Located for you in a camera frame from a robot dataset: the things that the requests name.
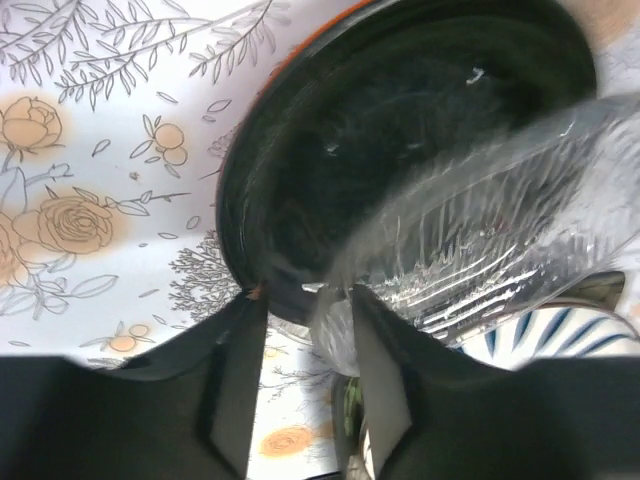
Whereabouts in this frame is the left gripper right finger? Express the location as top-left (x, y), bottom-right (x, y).
top-left (352, 285), bottom-right (639, 479)

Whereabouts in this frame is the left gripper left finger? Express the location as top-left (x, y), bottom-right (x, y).
top-left (1, 292), bottom-right (268, 479)

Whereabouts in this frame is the black round plate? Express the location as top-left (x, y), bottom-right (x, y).
top-left (217, 1), bottom-right (597, 324)

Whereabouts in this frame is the blue striped white plate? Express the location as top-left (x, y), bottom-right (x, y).
top-left (457, 304), bottom-right (639, 370)

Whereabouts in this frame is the clear plastic bowl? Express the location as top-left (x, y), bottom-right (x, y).
top-left (309, 92), bottom-right (639, 376)

